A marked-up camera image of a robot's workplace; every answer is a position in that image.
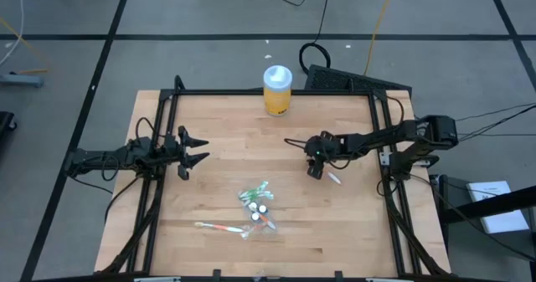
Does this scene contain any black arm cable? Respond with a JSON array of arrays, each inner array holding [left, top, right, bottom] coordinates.
[[283, 94, 406, 200], [99, 116, 159, 183]]

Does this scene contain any yellow disinfecting wipes canister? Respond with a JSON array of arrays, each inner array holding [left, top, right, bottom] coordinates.
[[262, 64, 294, 118]]

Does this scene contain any silver aluminium extrusion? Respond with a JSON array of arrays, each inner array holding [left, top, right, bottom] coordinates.
[[132, 276, 183, 282], [364, 276, 416, 282]]

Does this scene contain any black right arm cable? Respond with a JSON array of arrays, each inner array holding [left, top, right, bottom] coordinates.
[[283, 94, 406, 200]]

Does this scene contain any black stand beam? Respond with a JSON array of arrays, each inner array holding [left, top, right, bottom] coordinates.
[[438, 184, 536, 225]]

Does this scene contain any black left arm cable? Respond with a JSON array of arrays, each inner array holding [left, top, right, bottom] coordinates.
[[99, 116, 159, 183]]

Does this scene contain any white floor cable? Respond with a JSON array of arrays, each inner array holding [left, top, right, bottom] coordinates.
[[0, 0, 25, 68]]

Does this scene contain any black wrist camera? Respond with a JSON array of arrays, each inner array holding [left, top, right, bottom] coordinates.
[[162, 135, 180, 162], [308, 141, 334, 162]]

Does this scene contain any black hanging cable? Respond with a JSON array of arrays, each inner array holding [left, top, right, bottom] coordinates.
[[297, 0, 333, 75]]

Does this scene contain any orange floor cable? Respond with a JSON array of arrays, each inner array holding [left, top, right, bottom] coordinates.
[[0, 17, 51, 76]]

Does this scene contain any black aluminium table frame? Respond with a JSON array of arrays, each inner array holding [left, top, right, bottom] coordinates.
[[95, 75, 452, 277]]

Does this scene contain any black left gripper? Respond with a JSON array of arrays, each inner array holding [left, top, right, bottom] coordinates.
[[161, 125, 212, 182]]

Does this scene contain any white booklet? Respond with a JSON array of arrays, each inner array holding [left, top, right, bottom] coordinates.
[[466, 180, 531, 235]]

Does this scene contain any yellow hanging cable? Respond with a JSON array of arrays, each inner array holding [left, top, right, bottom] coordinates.
[[362, 0, 397, 76]]

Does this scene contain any black table cable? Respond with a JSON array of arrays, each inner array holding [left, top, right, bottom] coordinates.
[[103, 175, 142, 225]]

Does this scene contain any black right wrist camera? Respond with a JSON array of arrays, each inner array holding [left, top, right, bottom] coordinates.
[[308, 141, 334, 162]]

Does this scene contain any clear acrylic organizer box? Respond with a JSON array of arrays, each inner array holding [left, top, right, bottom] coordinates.
[[235, 180, 280, 242]]

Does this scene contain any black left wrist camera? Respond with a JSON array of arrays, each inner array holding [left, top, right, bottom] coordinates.
[[162, 135, 180, 162]]

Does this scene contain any grey metal floor foot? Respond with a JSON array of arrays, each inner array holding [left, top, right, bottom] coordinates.
[[0, 73, 45, 90]]

